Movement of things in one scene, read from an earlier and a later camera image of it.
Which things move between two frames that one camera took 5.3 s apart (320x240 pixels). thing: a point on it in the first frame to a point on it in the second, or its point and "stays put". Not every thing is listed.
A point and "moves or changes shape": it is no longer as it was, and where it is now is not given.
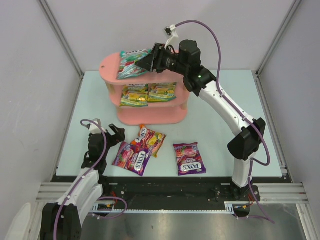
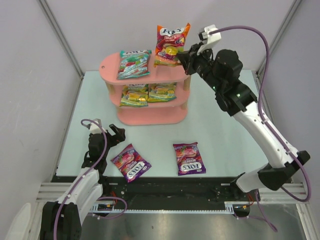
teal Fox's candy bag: (127, 68) stays put
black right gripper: (157, 58) to (191, 61)
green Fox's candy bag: (135, 95) stays put
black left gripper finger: (114, 128) stays put
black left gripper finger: (121, 134) stays put
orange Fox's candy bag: (148, 139) moves or changes shape
